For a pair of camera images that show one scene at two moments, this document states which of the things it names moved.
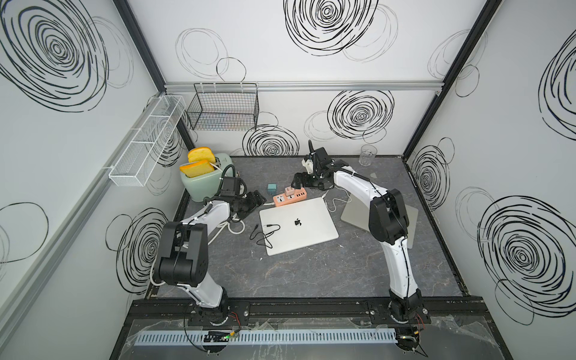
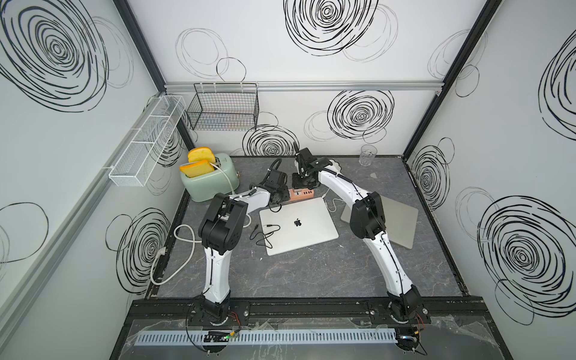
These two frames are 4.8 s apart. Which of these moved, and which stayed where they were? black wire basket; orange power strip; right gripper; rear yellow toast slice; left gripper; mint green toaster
Moved: left gripper; orange power strip
Stayed: rear yellow toast slice; black wire basket; right gripper; mint green toaster
